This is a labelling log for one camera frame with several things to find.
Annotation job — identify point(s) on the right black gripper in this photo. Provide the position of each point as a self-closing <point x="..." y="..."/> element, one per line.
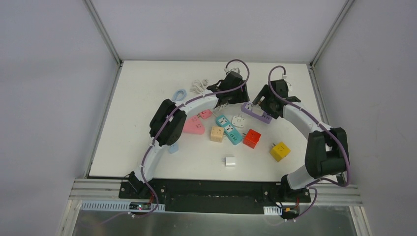
<point x="265" y="102"/>

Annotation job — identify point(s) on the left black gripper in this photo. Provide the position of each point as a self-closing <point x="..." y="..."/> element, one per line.
<point x="220" y="87"/>

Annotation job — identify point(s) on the purple socket adapter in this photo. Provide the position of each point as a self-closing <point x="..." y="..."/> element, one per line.
<point x="255" y="111"/>

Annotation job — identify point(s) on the white plug adapter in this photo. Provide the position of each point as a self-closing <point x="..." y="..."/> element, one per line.
<point x="238" y="121"/>

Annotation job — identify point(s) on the pink square plug adapter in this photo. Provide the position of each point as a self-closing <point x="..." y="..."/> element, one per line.
<point x="205" y="114"/>

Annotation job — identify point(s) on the red cube plug adapter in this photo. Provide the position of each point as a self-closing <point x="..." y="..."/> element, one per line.
<point x="251" y="138"/>

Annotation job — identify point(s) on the teal power strip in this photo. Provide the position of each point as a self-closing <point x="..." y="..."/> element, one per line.
<point x="230" y="131"/>

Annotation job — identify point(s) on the beige wooden cube adapter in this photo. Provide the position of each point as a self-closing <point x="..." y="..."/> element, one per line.
<point x="216" y="134"/>

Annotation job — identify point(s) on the yellow cube plug adapter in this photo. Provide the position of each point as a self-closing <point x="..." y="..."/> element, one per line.
<point x="279" y="151"/>

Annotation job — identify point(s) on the pink triangular plug adapter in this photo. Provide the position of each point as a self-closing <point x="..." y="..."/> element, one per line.
<point x="193" y="125"/>

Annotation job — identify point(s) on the white USB charger block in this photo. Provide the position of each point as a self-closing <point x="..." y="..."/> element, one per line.
<point x="230" y="161"/>

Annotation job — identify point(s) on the light blue power strip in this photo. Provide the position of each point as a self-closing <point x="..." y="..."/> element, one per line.
<point x="173" y="148"/>

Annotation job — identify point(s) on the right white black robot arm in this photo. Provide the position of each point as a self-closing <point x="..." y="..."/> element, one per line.
<point x="327" y="149"/>

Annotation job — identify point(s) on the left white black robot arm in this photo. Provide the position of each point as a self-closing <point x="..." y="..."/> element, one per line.
<point x="167" y="124"/>

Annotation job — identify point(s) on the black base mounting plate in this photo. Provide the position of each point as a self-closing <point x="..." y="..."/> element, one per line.
<point x="212" y="196"/>

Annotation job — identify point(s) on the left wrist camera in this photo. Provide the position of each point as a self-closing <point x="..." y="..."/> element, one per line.
<point x="228" y="70"/>

